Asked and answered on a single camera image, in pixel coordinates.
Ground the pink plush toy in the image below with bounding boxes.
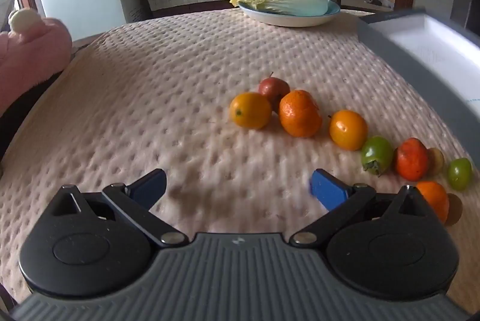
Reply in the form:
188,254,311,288
0,8,74,119

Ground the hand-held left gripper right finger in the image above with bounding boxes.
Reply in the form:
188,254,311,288
290,168,432,247

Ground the light blue plate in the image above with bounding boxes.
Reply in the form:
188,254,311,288
238,0,341,28

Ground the grey box white inside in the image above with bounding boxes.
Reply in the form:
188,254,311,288
356,8,480,171

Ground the bumpy mandarin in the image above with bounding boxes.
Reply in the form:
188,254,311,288
279,90,323,138

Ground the small plain green fruit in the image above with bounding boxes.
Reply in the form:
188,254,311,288
447,157,473,191

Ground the small dark red fruit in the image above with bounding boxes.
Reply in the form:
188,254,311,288
258,72,291,115

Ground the round orange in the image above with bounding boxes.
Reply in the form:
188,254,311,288
329,110,368,151
229,92,272,129
415,181,450,225

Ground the small brown kiwi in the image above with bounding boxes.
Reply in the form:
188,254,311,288
427,147,445,175

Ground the green fruit with calyx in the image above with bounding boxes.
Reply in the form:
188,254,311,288
361,136,394,177

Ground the red apple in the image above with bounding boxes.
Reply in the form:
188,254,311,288
393,137,430,182

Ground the beige quilted mattress pad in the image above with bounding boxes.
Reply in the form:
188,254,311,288
0,9,480,307

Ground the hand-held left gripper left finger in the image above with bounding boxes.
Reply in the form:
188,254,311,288
49,168,190,249

